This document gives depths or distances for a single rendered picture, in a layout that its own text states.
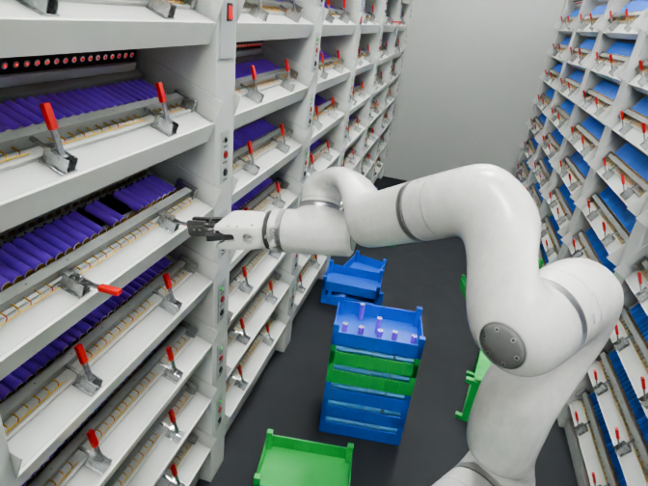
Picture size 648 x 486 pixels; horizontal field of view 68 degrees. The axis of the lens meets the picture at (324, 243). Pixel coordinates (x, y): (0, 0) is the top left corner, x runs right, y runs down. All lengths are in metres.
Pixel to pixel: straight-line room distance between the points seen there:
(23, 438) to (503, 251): 0.74
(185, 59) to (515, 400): 0.88
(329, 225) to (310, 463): 1.11
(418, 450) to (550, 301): 1.44
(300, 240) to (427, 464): 1.21
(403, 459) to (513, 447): 1.20
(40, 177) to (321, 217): 0.44
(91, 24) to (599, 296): 0.72
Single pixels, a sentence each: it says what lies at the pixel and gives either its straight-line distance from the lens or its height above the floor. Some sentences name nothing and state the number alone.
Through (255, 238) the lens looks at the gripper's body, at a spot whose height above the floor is 1.00.
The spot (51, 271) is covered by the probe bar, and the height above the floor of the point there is 0.99.
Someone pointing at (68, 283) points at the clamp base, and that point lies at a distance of 0.84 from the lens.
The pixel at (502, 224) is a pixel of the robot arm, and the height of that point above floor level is 1.20.
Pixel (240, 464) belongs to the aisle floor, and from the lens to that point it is 1.80.
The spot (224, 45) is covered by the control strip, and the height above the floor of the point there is 1.31.
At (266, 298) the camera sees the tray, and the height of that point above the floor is 0.37.
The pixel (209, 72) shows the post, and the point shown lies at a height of 1.25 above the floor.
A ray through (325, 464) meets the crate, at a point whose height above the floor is 0.00.
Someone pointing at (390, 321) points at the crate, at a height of 0.40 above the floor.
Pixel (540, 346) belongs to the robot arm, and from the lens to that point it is 0.54.
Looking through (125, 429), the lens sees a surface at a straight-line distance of 1.16.
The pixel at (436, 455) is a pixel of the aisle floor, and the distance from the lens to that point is 1.95.
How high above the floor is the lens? 1.40
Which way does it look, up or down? 26 degrees down
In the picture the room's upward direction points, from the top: 7 degrees clockwise
